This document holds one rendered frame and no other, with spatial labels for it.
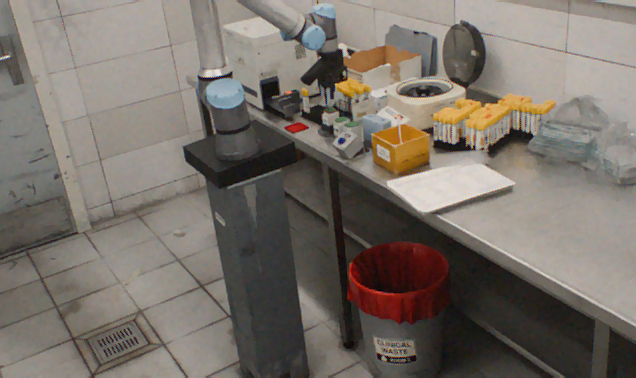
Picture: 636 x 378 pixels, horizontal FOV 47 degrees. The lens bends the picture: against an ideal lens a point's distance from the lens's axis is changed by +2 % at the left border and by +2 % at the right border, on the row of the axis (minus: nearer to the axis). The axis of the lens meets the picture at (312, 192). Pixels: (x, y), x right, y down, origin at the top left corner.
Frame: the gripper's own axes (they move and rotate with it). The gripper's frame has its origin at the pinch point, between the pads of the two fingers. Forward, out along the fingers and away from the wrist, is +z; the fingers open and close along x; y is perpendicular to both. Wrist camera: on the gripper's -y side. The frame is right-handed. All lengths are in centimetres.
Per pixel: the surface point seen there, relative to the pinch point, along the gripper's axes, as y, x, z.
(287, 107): -4.6, 21.4, 4.3
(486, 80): 56, -22, 1
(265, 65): -2.5, 38.4, -8.2
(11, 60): -71, 166, -2
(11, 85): -75, 166, 10
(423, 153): 4.6, -45.9, 5.4
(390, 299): -10, -44, 55
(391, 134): 2.4, -32.9, 2.0
